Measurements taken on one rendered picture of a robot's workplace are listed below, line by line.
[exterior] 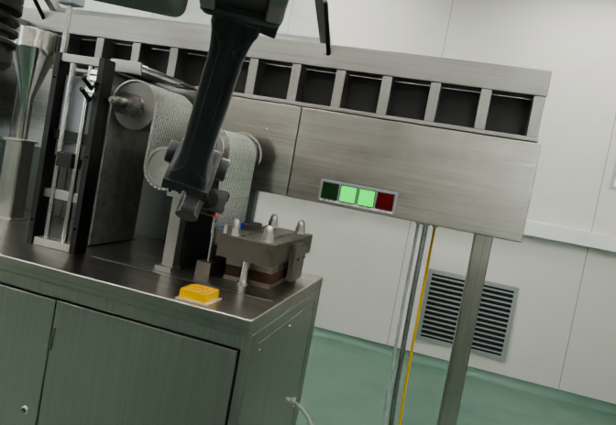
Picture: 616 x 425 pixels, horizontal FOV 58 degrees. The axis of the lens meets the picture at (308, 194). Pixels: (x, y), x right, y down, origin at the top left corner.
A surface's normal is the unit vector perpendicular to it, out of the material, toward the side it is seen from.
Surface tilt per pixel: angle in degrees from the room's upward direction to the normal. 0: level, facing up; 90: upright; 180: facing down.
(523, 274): 90
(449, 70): 90
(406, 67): 90
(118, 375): 90
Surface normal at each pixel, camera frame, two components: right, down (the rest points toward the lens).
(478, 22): -0.26, 0.00
